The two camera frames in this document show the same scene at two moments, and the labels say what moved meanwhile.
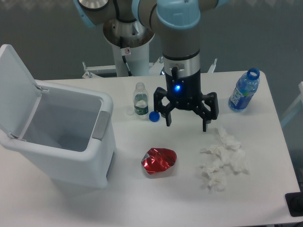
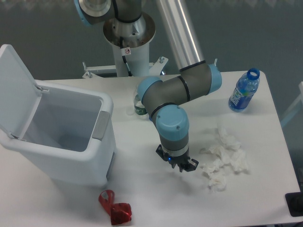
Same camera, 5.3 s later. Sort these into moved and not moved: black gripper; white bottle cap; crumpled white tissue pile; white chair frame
Moved: black gripper
Not moved: white bottle cap; white chair frame; crumpled white tissue pile
